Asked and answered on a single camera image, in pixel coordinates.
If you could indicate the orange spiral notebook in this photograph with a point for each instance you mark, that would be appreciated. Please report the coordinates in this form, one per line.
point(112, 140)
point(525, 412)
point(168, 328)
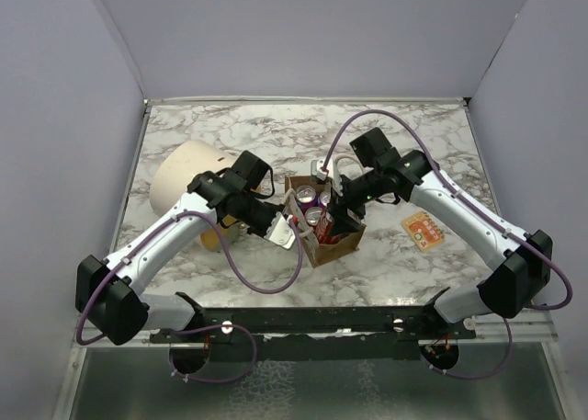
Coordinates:
point(423, 231)

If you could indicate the red cola can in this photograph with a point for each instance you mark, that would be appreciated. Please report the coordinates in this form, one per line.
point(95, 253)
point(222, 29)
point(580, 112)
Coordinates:
point(312, 215)
point(323, 228)

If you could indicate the purple soda can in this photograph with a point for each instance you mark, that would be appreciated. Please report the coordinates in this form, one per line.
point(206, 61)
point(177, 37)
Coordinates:
point(306, 197)
point(324, 198)

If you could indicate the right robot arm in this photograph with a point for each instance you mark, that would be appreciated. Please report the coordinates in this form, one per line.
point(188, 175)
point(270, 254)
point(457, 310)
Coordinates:
point(518, 260)

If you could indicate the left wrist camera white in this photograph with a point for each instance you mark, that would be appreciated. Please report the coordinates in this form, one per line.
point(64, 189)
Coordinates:
point(280, 233)

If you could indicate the white round box colourful lid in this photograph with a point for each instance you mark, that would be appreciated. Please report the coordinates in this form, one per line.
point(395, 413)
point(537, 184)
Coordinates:
point(175, 174)

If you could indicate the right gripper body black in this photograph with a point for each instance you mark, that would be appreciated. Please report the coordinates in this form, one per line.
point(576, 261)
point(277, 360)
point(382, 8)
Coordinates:
point(356, 194)

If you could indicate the aluminium side rail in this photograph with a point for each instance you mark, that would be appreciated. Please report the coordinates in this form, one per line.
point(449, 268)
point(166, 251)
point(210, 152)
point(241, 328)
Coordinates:
point(527, 326)

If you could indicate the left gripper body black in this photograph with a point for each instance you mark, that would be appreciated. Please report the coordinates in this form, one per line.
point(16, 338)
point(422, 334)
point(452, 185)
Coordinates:
point(256, 214)

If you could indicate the black mounting rail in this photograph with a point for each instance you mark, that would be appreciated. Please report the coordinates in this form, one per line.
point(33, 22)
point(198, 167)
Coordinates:
point(234, 334)

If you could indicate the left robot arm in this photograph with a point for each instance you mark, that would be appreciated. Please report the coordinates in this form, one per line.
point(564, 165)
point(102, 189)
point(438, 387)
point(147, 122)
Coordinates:
point(108, 291)

